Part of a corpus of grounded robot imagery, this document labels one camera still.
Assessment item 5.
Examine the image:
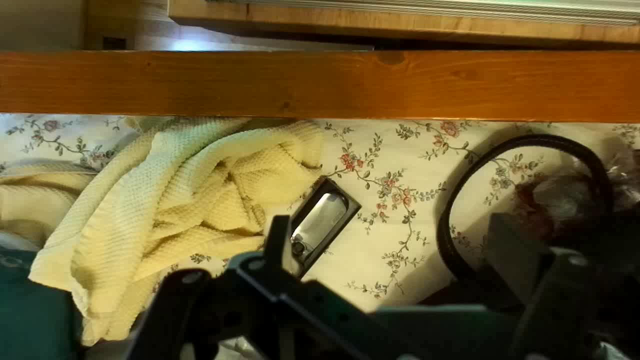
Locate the teal cloth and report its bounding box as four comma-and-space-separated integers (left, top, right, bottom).
0, 248, 79, 360

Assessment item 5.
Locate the wooden bed footboard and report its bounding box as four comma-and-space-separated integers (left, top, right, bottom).
0, 50, 640, 123

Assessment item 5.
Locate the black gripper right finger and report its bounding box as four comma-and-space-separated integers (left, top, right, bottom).
375, 212, 640, 360

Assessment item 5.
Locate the small black framed mirror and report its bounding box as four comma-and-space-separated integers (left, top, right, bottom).
290, 177, 360, 278

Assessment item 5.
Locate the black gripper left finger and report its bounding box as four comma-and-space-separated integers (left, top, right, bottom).
125, 214, 375, 360

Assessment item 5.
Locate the floral bed sheet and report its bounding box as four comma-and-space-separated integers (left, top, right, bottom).
0, 112, 640, 360

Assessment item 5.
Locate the cream knit blanket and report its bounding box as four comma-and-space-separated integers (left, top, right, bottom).
0, 120, 321, 346

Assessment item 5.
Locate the black toiletry bag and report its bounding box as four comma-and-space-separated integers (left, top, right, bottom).
435, 134, 640, 297

